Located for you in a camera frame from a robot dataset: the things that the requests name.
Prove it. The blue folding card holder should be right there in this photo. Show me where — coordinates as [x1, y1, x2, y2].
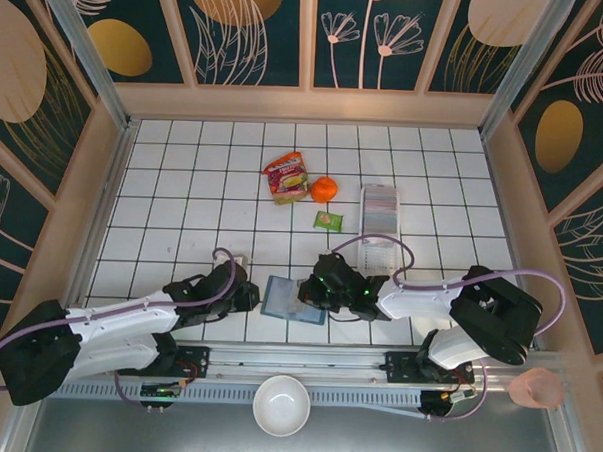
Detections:
[258, 274, 329, 328]

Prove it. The stack of pastel cards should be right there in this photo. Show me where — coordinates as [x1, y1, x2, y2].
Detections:
[362, 187, 400, 236]

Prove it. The small green packet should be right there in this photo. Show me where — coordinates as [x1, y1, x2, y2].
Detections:
[313, 210, 345, 234]

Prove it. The orange mandarin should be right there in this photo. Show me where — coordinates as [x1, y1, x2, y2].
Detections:
[308, 175, 340, 206]

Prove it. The white bowl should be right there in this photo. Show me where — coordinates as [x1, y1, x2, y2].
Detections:
[250, 373, 312, 440]

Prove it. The red snack packet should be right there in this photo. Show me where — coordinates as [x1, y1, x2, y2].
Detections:
[260, 149, 312, 208]

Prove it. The electronics board with green light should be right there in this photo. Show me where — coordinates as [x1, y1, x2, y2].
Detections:
[140, 378, 185, 401]

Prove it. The pink plastic cup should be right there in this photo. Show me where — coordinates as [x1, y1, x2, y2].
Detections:
[507, 366, 566, 412]

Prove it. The dark panel, single flower outline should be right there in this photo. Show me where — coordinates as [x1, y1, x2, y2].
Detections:
[0, 127, 61, 336]

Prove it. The dark panel with leaf outlines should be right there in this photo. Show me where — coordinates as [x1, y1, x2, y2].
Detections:
[155, 0, 312, 92]

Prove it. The dark panel with feather outlines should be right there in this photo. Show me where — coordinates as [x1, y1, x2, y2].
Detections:
[543, 181, 603, 355]

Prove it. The dark panel with flower outlines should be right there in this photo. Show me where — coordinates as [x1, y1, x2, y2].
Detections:
[304, 0, 440, 98]

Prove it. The dark panel with gold oval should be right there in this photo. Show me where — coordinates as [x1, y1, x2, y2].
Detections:
[62, 0, 200, 87]

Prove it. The dark panel with gold strands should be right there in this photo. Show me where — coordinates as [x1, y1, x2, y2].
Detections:
[424, 0, 543, 100]

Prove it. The dark panel, gold oval, feather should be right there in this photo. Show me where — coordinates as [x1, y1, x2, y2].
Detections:
[506, 0, 603, 220]

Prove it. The dark panel, large peach oval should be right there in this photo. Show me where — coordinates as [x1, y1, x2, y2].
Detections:
[0, 0, 102, 203]

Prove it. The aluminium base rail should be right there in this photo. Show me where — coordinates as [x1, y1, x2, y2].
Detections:
[114, 333, 565, 399]

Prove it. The white slotted cable duct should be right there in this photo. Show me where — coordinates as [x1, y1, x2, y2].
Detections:
[48, 376, 425, 417]

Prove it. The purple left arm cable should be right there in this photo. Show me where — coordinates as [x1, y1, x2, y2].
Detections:
[0, 237, 241, 414]

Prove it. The aluminium side rail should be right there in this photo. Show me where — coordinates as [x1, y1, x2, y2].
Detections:
[70, 118, 140, 305]

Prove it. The electronics board with wires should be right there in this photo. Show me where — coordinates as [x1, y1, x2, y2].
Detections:
[419, 383, 480, 420]

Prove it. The aluminium frame bar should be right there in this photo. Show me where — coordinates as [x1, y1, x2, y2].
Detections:
[544, 404, 593, 452]
[0, 400, 48, 452]

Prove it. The aluminium corner post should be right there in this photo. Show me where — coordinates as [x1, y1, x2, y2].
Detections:
[28, 0, 142, 130]

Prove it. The clear plastic corner post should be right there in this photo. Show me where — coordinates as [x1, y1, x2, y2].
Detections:
[477, 0, 591, 144]

